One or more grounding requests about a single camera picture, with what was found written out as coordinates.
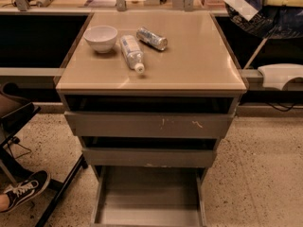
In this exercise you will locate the blue chip bag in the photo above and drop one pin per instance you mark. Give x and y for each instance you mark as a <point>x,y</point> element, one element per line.
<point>274,22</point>

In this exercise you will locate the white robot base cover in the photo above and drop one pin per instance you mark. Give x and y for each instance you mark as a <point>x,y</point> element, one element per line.
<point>276,76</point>

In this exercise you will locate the grey drawer cabinet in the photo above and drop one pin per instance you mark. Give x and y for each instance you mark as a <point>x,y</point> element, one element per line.
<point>196,63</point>

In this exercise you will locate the top grey drawer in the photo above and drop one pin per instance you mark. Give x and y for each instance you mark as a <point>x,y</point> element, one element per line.
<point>150,116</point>

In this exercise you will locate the middle grey drawer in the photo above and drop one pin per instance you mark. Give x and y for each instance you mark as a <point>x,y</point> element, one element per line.
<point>149,152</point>

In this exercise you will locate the bottom grey open drawer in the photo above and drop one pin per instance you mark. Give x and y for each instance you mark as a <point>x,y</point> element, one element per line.
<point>134,196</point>

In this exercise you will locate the silver soda can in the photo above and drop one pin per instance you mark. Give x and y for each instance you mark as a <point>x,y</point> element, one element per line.
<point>158,42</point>

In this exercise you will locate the clear plastic water bottle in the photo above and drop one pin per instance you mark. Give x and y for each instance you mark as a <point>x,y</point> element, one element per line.
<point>132,53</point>

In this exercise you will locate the white ceramic bowl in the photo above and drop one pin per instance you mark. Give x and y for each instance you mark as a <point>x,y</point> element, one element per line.
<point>101,38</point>

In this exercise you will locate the black and white sneaker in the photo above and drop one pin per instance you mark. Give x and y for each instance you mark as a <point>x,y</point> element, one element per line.
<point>34,185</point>

